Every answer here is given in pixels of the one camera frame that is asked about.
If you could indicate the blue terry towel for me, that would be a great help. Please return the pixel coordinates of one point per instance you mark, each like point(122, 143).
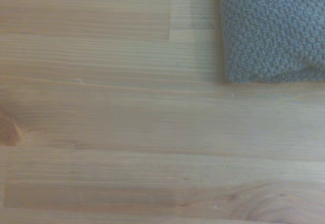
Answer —
point(269, 31)

